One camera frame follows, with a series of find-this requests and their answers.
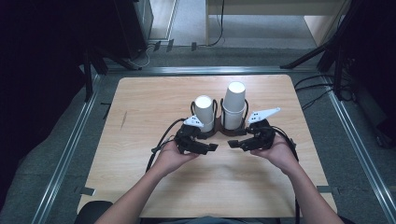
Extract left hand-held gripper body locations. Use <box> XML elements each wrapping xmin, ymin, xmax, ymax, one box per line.
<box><xmin>174</xmin><ymin>115</ymin><xmax>207</xmax><ymax>155</ymax></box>

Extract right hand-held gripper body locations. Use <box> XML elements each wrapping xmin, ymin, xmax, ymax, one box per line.
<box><xmin>246</xmin><ymin>107</ymin><xmax>281</xmax><ymax>152</ymax></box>

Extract black wire cup holder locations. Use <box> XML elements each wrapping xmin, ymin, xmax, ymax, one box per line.
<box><xmin>190</xmin><ymin>97</ymin><xmax>250</xmax><ymax>140</ymax></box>

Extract white paper cup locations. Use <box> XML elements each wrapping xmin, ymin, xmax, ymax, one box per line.
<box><xmin>194</xmin><ymin>94</ymin><xmax>216</xmax><ymax>133</ymax></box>
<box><xmin>221</xmin><ymin>106</ymin><xmax>246</xmax><ymax>131</ymax></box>
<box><xmin>222</xmin><ymin>81</ymin><xmax>247</xmax><ymax>112</ymax></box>

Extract person's right hand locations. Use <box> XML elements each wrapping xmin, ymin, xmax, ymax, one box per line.
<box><xmin>250</xmin><ymin>133</ymin><xmax>303</xmax><ymax>175</ymax></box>

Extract person's left hand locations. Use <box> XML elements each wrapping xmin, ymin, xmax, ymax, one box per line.
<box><xmin>152</xmin><ymin>139</ymin><xmax>200</xmax><ymax>179</ymax></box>

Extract grey tape strip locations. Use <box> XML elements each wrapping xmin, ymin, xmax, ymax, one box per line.
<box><xmin>79</xmin><ymin>186</ymin><xmax>96</xmax><ymax>197</ymax></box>
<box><xmin>316</xmin><ymin>185</ymin><xmax>341</xmax><ymax>196</ymax></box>

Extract black tape strip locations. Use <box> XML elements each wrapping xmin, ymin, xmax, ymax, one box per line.
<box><xmin>100</xmin><ymin>102</ymin><xmax>112</xmax><ymax>121</ymax></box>

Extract black metal stand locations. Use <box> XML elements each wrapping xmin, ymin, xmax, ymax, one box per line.
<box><xmin>279</xmin><ymin>0</ymin><xmax>362</xmax><ymax>102</ymax></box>

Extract black tripod stand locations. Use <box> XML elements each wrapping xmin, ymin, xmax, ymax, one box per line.
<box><xmin>81</xmin><ymin>48</ymin><xmax>109</xmax><ymax>104</ymax></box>

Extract black chair seat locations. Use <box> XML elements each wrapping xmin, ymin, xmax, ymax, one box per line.
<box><xmin>74</xmin><ymin>200</ymin><xmax>114</xmax><ymax>224</ymax></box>

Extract black computer tower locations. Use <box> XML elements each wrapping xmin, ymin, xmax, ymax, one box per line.
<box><xmin>113</xmin><ymin>0</ymin><xmax>154</xmax><ymax>61</ymax></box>

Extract light wooden desk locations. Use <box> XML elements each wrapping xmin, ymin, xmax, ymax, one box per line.
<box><xmin>205</xmin><ymin>0</ymin><xmax>353</xmax><ymax>48</ymax></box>

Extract right hand-held gripper cable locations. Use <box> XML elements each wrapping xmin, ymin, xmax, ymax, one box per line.
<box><xmin>269</xmin><ymin>125</ymin><xmax>302</xmax><ymax>224</ymax></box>

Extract aluminium frame rail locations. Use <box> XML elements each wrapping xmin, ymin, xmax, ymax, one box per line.
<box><xmin>31</xmin><ymin>65</ymin><xmax>396</xmax><ymax>224</ymax></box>

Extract black floor cables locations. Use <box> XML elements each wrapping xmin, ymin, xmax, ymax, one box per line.
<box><xmin>293</xmin><ymin>73</ymin><xmax>356</xmax><ymax>111</ymax></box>

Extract white floor cable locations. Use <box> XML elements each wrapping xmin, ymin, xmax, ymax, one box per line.
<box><xmin>126</xmin><ymin>43</ymin><xmax>157</xmax><ymax>71</ymax></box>

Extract black hanging cable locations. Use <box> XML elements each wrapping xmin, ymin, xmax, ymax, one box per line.
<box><xmin>207</xmin><ymin>0</ymin><xmax>226</xmax><ymax>48</ymax></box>

